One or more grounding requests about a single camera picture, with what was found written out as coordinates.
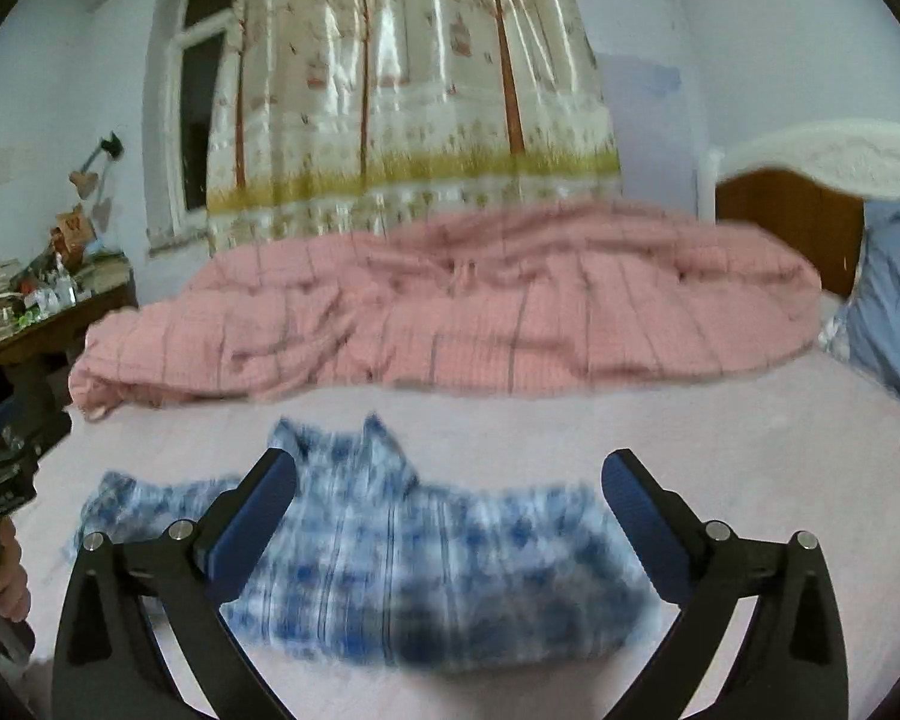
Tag blue plaid shirt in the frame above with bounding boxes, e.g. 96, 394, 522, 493
62, 413, 667, 673

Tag left hand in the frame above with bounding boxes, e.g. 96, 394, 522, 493
0, 517, 32, 622

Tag dark wooden desk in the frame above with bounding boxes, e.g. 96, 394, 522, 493
0, 277, 137, 369

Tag clear plastic bottle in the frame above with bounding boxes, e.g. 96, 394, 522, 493
55, 252, 79, 307

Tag orange paper bag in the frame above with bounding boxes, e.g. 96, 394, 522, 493
52, 205, 95, 259

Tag pink bed sheet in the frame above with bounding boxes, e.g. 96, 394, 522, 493
14, 291, 900, 720

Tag blue floral pillow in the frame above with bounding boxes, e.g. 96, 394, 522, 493
818, 200, 900, 398

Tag white framed window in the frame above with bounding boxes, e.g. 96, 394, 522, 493
142, 0, 233, 254

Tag pink checked duvet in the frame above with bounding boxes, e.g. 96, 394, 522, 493
69, 200, 821, 419

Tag white and brown headboard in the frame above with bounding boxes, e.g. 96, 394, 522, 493
697, 119, 900, 298

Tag tree print curtain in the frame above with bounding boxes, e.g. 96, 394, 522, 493
208, 0, 621, 252

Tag pink wall lamp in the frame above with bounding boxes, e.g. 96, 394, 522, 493
68, 132, 125, 200

